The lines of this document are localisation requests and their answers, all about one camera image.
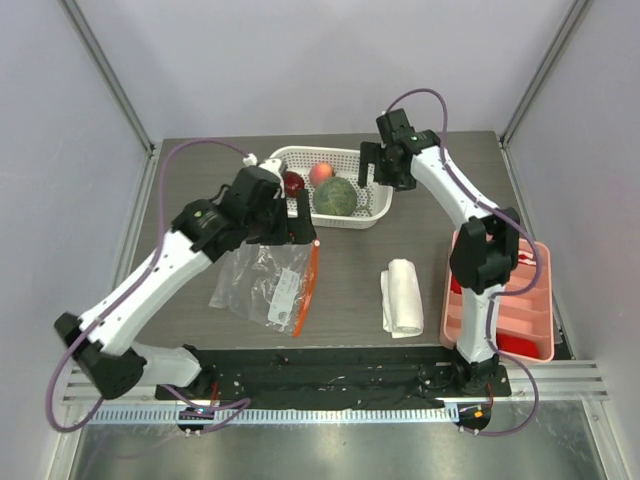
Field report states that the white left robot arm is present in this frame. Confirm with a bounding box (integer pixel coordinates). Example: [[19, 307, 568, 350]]
[[54, 159, 311, 400]]

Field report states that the pink divided tray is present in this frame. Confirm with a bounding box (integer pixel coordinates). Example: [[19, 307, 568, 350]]
[[439, 237, 555, 363]]

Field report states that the red white striped packet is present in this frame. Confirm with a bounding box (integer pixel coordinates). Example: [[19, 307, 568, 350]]
[[518, 250, 537, 266]]

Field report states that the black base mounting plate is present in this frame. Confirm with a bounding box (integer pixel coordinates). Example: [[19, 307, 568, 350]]
[[179, 346, 511, 411]]

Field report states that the white folded towel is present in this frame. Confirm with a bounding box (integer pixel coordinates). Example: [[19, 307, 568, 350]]
[[380, 259, 424, 339]]

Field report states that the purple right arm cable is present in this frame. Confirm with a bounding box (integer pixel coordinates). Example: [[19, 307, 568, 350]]
[[387, 88, 546, 351]]

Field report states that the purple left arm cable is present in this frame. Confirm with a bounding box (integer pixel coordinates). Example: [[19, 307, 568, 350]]
[[45, 138, 251, 434]]

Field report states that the dark red fake fruit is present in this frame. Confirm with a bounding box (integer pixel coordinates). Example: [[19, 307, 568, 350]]
[[282, 171, 305, 198]]

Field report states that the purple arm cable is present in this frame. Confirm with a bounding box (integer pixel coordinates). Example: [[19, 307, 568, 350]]
[[45, 138, 251, 434], [387, 88, 546, 351]]

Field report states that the clear zip top bag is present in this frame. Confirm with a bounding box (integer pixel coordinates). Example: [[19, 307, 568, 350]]
[[209, 239, 320, 337]]

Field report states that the red fake tomato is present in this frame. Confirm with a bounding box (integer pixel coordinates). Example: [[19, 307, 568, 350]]
[[309, 162, 336, 187]]

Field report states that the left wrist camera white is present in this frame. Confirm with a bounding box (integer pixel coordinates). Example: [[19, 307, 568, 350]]
[[242, 153, 287, 198]]

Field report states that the green fake broccoli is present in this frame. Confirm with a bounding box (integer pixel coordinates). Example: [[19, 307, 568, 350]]
[[313, 177, 358, 216]]

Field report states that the white slotted cable duct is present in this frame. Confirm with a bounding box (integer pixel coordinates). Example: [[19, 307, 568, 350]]
[[90, 404, 459, 425]]

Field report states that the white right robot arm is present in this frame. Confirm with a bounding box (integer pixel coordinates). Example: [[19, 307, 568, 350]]
[[357, 108, 521, 395]]

